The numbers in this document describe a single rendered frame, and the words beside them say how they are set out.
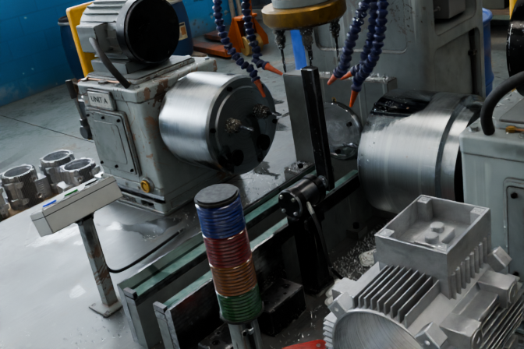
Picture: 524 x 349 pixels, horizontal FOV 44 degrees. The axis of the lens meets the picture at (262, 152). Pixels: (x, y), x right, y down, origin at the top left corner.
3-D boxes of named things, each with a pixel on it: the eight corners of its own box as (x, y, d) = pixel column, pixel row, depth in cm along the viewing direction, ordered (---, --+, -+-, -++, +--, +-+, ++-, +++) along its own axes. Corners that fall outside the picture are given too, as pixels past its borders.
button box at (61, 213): (109, 200, 140) (98, 178, 140) (124, 195, 135) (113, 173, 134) (40, 237, 130) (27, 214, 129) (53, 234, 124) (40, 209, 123)
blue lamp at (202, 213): (224, 213, 90) (217, 185, 89) (255, 222, 86) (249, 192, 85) (192, 233, 87) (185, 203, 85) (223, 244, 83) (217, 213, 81)
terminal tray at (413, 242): (423, 237, 93) (419, 193, 90) (494, 255, 86) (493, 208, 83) (377, 280, 85) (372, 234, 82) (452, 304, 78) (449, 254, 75)
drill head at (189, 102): (203, 136, 195) (185, 56, 185) (295, 153, 170) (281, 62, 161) (137, 170, 179) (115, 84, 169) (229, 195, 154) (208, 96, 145)
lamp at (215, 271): (235, 267, 94) (230, 241, 92) (266, 278, 90) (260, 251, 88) (206, 289, 90) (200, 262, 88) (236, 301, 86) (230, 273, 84)
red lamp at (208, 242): (230, 241, 92) (224, 213, 90) (260, 251, 88) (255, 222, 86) (200, 262, 88) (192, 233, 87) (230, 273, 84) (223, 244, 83)
